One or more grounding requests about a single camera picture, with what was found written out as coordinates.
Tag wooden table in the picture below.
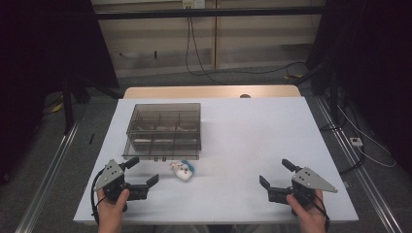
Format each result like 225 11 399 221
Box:
122 84 302 100

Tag white and blue plush toy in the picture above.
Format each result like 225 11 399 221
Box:
169 158 196 182

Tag person's right hand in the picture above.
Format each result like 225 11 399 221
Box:
285 189 326 227

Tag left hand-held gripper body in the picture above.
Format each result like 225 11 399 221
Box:
93 158 150 206

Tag white wall socket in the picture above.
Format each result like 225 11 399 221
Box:
182 0 207 10

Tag black floor cable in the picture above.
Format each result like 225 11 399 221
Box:
319 96 366 177

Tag black metal stand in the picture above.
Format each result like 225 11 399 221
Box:
60 77 92 136

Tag black curtain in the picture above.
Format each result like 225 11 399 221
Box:
305 0 412 178
0 0 120 183

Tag metal floor rail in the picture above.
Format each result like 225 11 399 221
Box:
314 96 404 233
14 118 82 233

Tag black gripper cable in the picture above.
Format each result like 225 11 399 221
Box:
310 193 331 232
90 168 108 226

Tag person's left hand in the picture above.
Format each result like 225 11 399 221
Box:
96 188 130 225

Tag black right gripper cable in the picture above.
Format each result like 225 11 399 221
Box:
310 193 331 232

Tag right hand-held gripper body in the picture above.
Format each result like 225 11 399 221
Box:
267 166 339 209

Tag white floor cable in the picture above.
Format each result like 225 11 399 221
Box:
335 102 398 169

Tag smoky transparent drawer organiser box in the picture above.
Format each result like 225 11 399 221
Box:
121 102 203 162

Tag black horizontal bar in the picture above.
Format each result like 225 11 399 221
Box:
94 5 326 21

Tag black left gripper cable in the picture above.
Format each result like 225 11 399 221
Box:
90 168 108 226

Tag black hanging cable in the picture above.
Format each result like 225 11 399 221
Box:
184 16 227 86
189 16 307 78

